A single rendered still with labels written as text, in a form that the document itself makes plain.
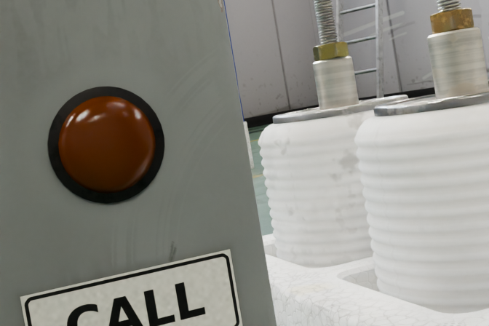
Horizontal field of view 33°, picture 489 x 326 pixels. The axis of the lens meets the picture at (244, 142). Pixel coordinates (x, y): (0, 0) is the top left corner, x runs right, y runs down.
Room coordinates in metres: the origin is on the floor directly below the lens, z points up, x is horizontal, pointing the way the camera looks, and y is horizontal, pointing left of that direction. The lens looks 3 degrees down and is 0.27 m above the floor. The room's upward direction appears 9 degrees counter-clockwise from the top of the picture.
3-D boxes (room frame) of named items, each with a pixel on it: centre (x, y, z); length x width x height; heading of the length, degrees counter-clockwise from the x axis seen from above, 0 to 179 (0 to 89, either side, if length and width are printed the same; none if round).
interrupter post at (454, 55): (0.35, -0.09, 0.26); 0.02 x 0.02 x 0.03
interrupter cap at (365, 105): (0.47, -0.06, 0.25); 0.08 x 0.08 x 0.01
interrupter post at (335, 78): (0.47, -0.06, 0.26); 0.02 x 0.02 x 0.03
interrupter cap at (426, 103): (0.35, -0.09, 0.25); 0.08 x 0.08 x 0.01
